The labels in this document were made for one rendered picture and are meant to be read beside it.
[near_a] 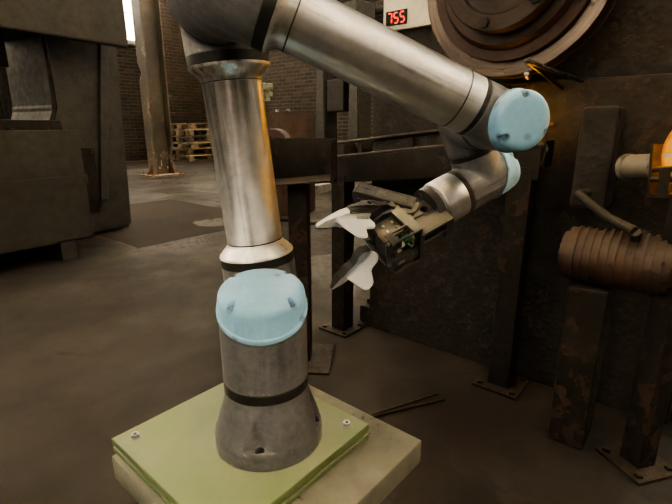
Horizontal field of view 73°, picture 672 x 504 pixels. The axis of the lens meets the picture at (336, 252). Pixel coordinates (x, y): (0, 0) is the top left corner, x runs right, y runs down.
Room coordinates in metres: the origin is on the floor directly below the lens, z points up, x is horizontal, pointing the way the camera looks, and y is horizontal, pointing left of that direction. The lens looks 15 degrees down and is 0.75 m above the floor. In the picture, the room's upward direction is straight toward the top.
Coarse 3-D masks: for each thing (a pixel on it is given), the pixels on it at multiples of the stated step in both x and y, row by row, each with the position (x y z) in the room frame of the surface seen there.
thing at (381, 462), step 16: (336, 400) 0.68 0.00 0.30; (368, 416) 0.63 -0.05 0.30; (368, 432) 0.59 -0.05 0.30; (384, 432) 0.59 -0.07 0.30; (400, 432) 0.59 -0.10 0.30; (368, 448) 0.56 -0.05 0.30; (384, 448) 0.56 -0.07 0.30; (400, 448) 0.56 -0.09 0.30; (416, 448) 0.56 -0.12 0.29; (352, 464) 0.53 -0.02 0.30; (368, 464) 0.53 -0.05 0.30; (384, 464) 0.53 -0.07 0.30; (400, 464) 0.53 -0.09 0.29; (416, 464) 0.57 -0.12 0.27; (128, 480) 0.51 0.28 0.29; (320, 480) 0.50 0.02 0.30; (336, 480) 0.50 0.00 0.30; (352, 480) 0.50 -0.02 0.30; (368, 480) 0.50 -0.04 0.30; (384, 480) 0.50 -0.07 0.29; (400, 480) 0.53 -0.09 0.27; (144, 496) 0.48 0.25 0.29; (304, 496) 0.47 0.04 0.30; (320, 496) 0.47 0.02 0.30; (336, 496) 0.47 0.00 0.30; (352, 496) 0.47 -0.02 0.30; (368, 496) 0.47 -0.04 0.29; (384, 496) 0.50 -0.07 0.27
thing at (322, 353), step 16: (272, 144) 1.48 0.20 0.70; (288, 144) 1.48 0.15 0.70; (304, 144) 1.47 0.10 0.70; (320, 144) 1.47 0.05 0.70; (336, 144) 1.44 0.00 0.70; (272, 160) 1.48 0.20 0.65; (288, 160) 1.48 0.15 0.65; (304, 160) 1.47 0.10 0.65; (320, 160) 1.47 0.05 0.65; (336, 160) 1.44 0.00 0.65; (288, 176) 1.48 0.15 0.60; (304, 176) 1.46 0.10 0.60; (320, 176) 1.41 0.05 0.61; (336, 176) 1.44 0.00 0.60; (288, 192) 1.34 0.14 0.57; (304, 192) 1.34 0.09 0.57; (288, 208) 1.34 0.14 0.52; (304, 208) 1.34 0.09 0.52; (288, 224) 1.34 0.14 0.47; (304, 224) 1.34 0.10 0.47; (304, 240) 1.34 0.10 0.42; (304, 256) 1.34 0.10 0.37; (304, 272) 1.34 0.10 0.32; (304, 288) 1.34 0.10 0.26; (320, 352) 1.40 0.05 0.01; (320, 368) 1.29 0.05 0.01
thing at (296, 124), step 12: (276, 120) 3.92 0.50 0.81; (288, 120) 3.94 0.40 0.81; (300, 120) 3.99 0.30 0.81; (312, 120) 4.13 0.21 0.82; (288, 132) 3.93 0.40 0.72; (300, 132) 3.99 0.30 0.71; (312, 132) 4.13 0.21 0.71; (276, 192) 3.92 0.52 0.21; (312, 192) 4.10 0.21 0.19; (312, 204) 4.10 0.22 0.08
